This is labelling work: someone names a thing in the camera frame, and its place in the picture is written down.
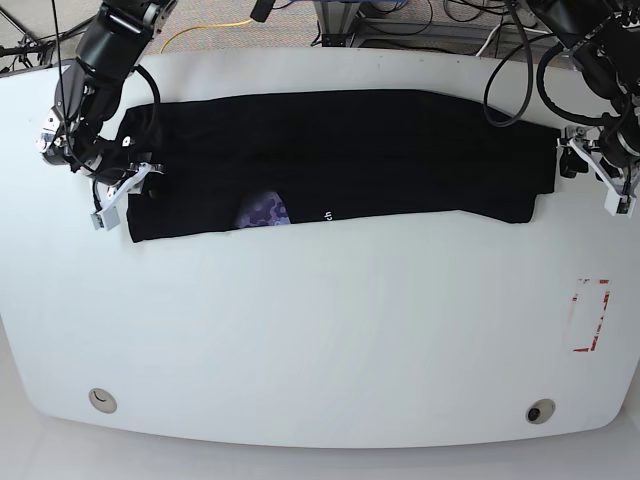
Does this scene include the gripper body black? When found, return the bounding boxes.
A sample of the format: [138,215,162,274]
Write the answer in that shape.
[598,124,639,175]
[74,137,145,186]

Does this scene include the black graphic T-shirt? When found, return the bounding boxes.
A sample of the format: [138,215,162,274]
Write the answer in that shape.
[118,90,560,242]

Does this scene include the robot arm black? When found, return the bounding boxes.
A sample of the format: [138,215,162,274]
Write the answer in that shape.
[37,1,177,186]
[527,0,639,175]

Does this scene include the red tape rectangle marking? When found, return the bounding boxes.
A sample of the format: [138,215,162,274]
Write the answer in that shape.
[567,279,611,353]

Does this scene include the black tripod legs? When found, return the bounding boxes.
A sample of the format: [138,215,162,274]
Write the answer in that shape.
[1,0,101,73]

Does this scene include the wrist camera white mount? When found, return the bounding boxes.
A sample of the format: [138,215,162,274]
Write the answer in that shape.
[557,125,639,217]
[91,162,164,231]

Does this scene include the white cable on floor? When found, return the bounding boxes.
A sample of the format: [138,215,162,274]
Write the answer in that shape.
[474,22,554,57]

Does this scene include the yellow cable on floor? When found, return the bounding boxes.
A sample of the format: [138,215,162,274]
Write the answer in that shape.
[160,17,254,54]

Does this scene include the left table cable grommet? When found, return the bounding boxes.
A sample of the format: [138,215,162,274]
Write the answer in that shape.
[88,388,117,414]

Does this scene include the table cable grommet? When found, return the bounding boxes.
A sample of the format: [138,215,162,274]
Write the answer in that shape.
[88,388,117,414]
[525,399,556,425]

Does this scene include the right table cable grommet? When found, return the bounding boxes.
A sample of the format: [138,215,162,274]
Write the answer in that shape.
[525,399,556,425]

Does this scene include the aluminium frame post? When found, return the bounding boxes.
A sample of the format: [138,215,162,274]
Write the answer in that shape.
[312,1,362,48]

